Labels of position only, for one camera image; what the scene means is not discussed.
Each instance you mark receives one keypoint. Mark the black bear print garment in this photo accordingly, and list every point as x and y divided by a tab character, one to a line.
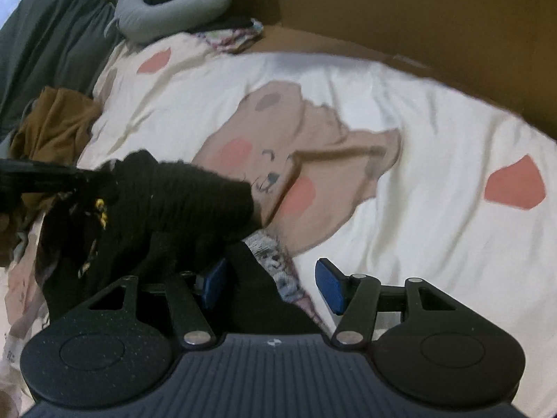
187	200

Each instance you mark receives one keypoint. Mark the white bear printed blanket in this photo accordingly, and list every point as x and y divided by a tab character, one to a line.
413	226

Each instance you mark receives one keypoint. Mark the large cardboard sheet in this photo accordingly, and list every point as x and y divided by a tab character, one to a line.
391	8

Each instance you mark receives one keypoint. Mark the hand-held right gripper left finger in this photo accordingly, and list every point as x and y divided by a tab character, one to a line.
216	283

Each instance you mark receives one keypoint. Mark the brown garment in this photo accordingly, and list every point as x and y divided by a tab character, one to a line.
56	126

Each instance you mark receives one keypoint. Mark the grey neck pillow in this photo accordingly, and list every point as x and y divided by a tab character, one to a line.
182	13

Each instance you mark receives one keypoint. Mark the patterned cloth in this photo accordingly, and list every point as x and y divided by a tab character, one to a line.
230	40

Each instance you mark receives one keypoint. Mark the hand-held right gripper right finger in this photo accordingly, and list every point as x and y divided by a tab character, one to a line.
330	285

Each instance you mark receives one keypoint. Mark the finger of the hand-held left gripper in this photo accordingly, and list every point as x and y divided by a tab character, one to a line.
43	177

